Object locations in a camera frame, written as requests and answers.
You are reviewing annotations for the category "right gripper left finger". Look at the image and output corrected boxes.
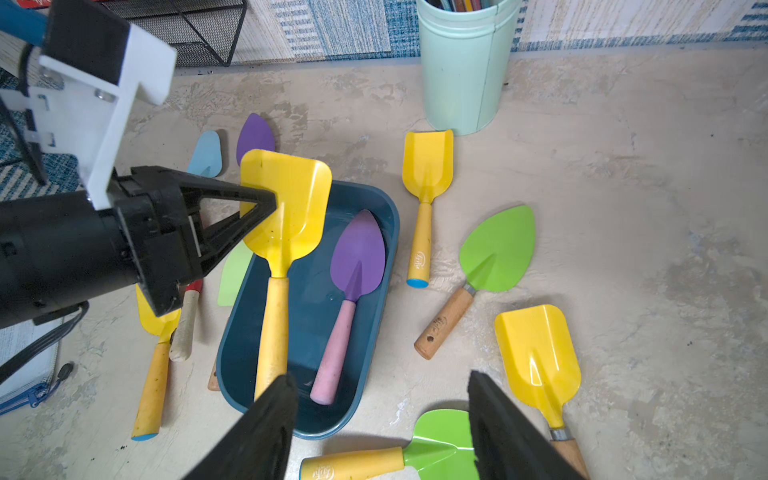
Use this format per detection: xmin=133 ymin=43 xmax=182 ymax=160
xmin=186 ymin=374 xmax=298 ymax=479

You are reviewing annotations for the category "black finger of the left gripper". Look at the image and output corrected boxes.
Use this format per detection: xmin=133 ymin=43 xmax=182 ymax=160
xmin=179 ymin=179 xmax=277 ymax=277

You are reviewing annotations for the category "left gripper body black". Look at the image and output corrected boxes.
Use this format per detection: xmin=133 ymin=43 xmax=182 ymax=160
xmin=1 ymin=166 xmax=204 ymax=328

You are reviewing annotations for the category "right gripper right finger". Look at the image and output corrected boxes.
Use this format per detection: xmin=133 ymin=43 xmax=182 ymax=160
xmin=468 ymin=370 xmax=583 ymax=479

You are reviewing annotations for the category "yellow shovel wooden handle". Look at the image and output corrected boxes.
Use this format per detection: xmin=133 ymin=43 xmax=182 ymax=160
xmin=494 ymin=304 xmax=590 ymax=479

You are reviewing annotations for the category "purple trowel pink handle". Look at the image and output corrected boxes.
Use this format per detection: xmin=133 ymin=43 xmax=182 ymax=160
xmin=310 ymin=210 xmax=386 ymax=405
xmin=236 ymin=113 xmax=276 ymax=165

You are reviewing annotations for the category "green trowel wooden handle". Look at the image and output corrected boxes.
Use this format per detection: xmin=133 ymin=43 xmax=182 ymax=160
xmin=206 ymin=239 xmax=256 ymax=392
xmin=414 ymin=205 xmax=536 ymax=360

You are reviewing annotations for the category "yellow shovel blue tip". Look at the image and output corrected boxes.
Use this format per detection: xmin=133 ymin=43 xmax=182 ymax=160
xmin=131 ymin=286 xmax=181 ymax=441
xmin=402 ymin=130 xmax=454 ymax=289

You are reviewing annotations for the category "dark teal storage box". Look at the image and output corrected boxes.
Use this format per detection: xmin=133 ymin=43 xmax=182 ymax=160
xmin=216 ymin=181 xmax=400 ymax=440

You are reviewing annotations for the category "light blue trowel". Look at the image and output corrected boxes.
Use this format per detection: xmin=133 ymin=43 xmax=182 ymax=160
xmin=187 ymin=131 xmax=223 ymax=178

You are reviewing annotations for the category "open white book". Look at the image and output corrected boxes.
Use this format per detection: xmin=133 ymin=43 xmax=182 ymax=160
xmin=1 ymin=319 xmax=63 ymax=415

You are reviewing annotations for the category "mint green pencil cup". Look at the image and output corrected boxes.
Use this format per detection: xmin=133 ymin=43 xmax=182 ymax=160
xmin=416 ymin=0 xmax=523 ymax=135

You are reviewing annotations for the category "colored pencils bundle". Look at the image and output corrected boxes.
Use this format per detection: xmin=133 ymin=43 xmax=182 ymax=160
xmin=427 ymin=0 xmax=495 ymax=13

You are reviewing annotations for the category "green trowel yellow handle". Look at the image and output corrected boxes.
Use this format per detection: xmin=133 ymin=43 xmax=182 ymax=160
xmin=300 ymin=409 xmax=479 ymax=479

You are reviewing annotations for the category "red shovel wooden handle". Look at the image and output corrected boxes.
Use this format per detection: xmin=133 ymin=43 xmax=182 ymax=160
xmin=169 ymin=279 xmax=204 ymax=362

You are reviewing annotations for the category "black wire shelf rack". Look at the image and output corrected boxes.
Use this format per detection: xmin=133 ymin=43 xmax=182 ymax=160
xmin=103 ymin=0 xmax=247 ymax=67

